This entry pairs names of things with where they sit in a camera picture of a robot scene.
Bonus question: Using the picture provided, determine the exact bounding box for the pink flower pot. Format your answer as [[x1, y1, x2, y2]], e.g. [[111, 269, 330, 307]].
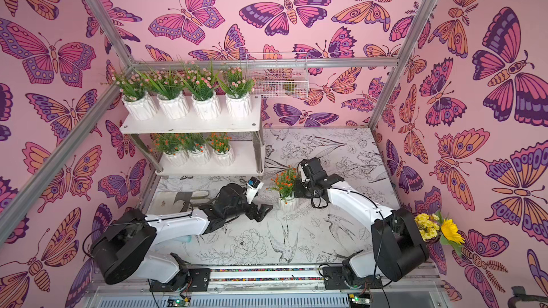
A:
[[181, 63, 221, 121], [141, 69, 189, 121], [106, 70, 158, 121], [218, 67, 255, 120]]

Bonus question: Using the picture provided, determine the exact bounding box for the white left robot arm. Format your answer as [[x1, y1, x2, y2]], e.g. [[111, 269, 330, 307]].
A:
[[89, 177, 273, 292]]

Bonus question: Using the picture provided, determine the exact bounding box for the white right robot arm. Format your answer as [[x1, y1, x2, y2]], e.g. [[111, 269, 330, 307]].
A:
[[295, 158, 430, 287]]

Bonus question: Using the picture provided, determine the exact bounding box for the white two-tier rack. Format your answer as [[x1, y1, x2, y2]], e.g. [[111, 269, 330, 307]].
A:
[[120, 95, 265, 176]]

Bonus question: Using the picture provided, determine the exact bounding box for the yellow sunflower bouquet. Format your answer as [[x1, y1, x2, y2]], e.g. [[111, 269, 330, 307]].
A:
[[414, 211, 465, 256]]

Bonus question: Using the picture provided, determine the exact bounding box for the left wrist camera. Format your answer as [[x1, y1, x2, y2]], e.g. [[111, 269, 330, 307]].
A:
[[245, 176, 264, 205]]

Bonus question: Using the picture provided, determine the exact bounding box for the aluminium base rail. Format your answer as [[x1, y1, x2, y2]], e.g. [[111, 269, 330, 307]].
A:
[[81, 263, 452, 307]]

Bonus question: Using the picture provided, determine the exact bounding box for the white wire basket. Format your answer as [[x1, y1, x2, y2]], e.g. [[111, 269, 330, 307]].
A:
[[245, 49, 310, 99]]

